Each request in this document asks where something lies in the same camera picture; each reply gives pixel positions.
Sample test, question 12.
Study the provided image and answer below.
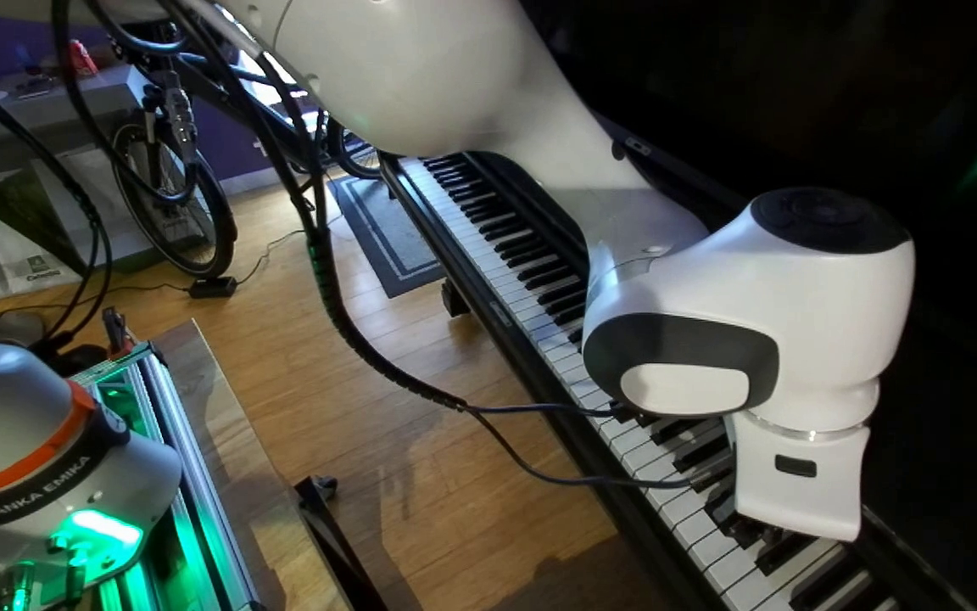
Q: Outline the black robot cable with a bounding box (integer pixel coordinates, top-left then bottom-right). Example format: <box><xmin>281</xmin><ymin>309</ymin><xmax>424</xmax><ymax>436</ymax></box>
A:
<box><xmin>44</xmin><ymin>0</ymin><xmax>739</xmax><ymax>497</ymax></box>

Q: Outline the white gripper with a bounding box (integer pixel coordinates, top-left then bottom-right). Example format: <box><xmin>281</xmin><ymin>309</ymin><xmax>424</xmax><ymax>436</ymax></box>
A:
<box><xmin>728</xmin><ymin>415</ymin><xmax>869</xmax><ymax>544</ymax></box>

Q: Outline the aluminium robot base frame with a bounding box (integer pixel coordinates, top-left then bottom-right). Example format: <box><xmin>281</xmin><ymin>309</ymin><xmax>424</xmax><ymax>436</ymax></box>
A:
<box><xmin>82</xmin><ymin>346</ymin><xmax>264</xmax><ymax>611</ymax></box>

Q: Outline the black upright piano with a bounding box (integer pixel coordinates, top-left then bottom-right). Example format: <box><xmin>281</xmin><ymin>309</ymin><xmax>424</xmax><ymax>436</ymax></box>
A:
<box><xmin>421</xmin><ymin>0</ymin><xmax>977</xmax><ymax>611</ymax></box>

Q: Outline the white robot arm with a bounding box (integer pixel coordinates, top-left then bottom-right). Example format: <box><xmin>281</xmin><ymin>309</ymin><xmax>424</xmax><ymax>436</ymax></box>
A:
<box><xmin>100</xmin><ymin>0</ymin><xmax>916</xmax><ymax>611</ymax></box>

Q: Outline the grey table with papers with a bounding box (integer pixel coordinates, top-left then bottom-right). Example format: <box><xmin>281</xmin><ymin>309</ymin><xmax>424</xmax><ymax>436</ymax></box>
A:
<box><xmin>0</xmin><ymin>79</ymin><xmax>148</xmax><ymax>299</ymax></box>

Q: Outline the black bicycle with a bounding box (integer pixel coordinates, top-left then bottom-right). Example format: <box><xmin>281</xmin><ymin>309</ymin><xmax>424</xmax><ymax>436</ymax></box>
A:
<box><xmin>86</xmin><ymin>0</ymin><xmax>381</xmax><ymax>289</ymax></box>

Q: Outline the black stand bracket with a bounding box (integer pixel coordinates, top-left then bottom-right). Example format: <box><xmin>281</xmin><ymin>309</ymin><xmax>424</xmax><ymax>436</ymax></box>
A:
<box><xmin>297</xmin><ymin>476</ymin><xmax>387</xmax><ymax>611</ymax></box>

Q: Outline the grey door mat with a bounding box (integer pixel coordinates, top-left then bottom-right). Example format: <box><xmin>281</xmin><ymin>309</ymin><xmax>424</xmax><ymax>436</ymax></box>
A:
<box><xmin>330</xmin><ymin>178</ymin><xmax>444</xmax><ymax>299</ymax></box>

